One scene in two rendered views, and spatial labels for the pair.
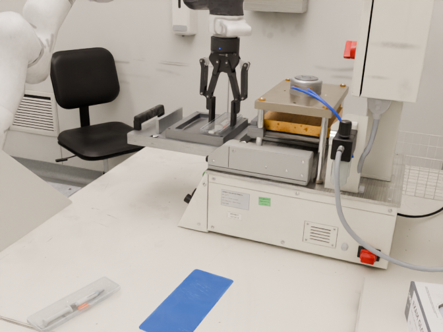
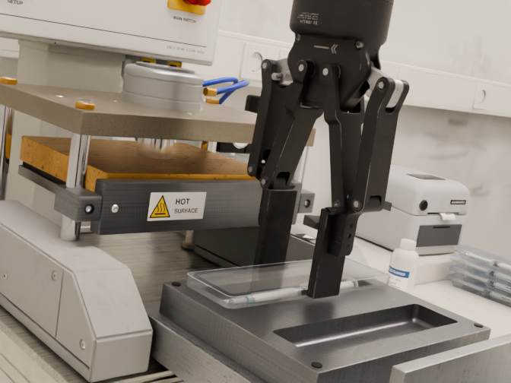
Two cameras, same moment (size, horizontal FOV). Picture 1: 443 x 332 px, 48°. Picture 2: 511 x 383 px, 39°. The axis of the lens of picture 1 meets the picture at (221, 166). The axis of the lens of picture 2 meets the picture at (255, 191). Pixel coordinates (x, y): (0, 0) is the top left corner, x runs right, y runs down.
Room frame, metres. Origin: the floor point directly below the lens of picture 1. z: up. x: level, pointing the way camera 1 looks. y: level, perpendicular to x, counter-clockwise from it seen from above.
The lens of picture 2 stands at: (1.82, 0.21, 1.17)
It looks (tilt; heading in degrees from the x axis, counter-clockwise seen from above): 11 degrees down; 206
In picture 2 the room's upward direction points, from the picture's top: 9 degrees clockwise
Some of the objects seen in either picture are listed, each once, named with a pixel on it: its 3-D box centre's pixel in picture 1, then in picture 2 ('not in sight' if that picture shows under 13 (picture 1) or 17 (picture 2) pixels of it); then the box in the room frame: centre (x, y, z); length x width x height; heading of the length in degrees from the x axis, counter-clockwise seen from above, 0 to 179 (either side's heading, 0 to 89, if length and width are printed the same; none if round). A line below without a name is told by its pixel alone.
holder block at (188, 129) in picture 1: (208, 127); (327, 320); (1.31, 0.04, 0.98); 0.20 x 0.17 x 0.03; 159
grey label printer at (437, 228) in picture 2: not in sight; (403, 207); (0.15, -0.21, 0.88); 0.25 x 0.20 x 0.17; 65
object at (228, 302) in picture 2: (222, 125); (293, 286); (1.29, 0.00, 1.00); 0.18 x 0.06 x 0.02; 159
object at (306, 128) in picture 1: (302, 110); (161, 148); (1.21, -0.20, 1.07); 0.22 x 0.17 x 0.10; 159
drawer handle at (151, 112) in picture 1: (149, 116); not in sight; (1.37, 0.21, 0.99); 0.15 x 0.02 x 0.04; 159
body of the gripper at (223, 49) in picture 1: (225, 54); (334, 49); (1.29, 0.00, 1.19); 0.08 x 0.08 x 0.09
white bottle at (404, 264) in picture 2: not in sight; (401, 279); (0.56, -0.09, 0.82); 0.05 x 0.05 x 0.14
